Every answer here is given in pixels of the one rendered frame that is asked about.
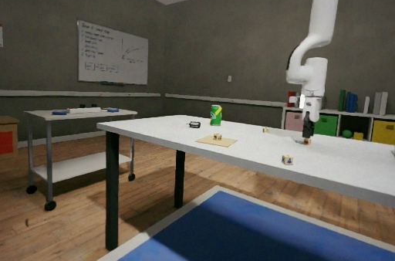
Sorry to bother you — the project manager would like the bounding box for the green and yellow drink can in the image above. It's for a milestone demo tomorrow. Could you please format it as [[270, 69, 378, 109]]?
[[210, 105, 222, 126]]

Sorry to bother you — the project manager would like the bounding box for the tan square mat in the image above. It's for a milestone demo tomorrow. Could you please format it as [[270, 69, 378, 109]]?
[[195, 135, 238, 147]]

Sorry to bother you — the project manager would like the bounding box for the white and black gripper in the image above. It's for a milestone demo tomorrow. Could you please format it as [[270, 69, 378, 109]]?
[[302, 97, 321, 138]]

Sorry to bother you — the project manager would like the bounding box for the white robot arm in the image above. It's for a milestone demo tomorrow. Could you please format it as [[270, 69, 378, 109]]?
[[286, 0, 339, 97]]

